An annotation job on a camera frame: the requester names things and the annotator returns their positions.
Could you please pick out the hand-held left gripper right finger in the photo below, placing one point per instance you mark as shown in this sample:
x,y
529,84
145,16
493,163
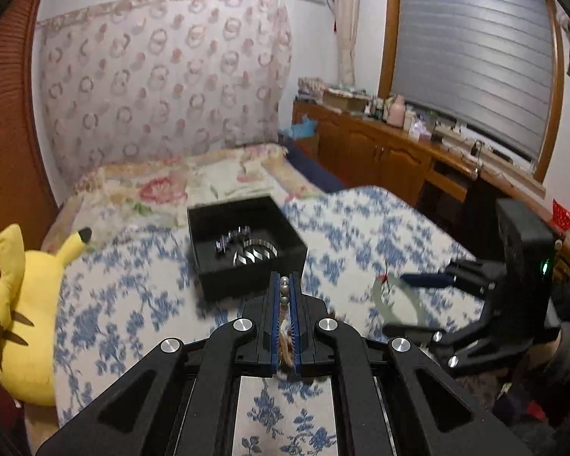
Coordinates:
x,y
295,327

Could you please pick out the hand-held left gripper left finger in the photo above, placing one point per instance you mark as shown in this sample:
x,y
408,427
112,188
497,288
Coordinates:
x,y
273,327

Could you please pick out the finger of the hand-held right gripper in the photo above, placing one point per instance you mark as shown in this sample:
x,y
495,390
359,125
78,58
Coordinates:
x,y
470,342
427,280

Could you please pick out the pale green jade bangle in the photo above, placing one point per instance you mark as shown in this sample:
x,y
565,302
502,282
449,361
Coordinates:
x,y
417,301

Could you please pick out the black jewelry box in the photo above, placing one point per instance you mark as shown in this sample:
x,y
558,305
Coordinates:
x,y
247,285

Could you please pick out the red basket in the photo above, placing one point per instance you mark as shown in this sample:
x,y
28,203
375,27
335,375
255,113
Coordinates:
x,y
564,216

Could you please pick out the wooden cabinet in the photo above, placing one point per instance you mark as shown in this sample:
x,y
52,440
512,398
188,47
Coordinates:
x,y
380,152

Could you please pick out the blue floral blanket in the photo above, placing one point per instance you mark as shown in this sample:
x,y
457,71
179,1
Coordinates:
x,y
137,294

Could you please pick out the pink tissue box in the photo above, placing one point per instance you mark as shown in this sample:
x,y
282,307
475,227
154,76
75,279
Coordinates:
x,y
420,132

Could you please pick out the white power strip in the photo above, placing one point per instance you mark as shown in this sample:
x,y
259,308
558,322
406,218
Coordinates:
x,y
451,133

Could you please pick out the navy blue cushion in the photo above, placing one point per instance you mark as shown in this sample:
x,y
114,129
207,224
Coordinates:
x,y
316,171

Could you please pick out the pink floral bedsheet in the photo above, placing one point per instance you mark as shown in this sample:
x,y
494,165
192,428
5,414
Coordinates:
x,y
171,185

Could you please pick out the blue paper bag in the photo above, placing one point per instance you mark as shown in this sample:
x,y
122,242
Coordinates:
x,y
300,128

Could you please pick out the cardboard box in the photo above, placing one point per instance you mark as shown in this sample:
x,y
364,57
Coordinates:
x,y
342,99

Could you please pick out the grey window blind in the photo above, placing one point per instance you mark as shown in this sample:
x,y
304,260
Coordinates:
x,y
475,52

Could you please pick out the stack of patterned boxes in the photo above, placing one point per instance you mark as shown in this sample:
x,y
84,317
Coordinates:
x,y
310,88

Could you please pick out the yellow plush toy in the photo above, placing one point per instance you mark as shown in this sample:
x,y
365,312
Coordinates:
x,y
21,332

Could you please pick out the lace curtain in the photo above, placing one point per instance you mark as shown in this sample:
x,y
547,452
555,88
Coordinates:
x,y
346,23

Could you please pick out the wooden louvered door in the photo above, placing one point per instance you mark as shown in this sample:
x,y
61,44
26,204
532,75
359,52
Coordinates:
x,y
4,152

